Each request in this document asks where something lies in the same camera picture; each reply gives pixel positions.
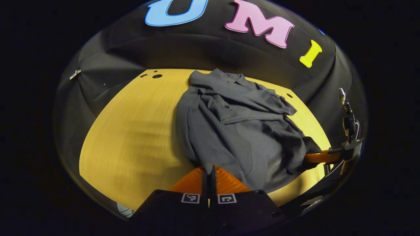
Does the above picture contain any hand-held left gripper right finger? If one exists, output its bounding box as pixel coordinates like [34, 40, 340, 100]
[209, 165, 290, 236]

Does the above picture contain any black backdrop cloth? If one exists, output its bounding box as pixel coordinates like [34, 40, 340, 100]
[52, 0, 368, 197]

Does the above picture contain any grey collared shirt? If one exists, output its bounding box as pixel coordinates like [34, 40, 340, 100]
[176, 68, 324, 194]

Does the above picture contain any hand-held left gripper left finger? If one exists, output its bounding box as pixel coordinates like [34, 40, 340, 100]
[130, 165, 210, 236]

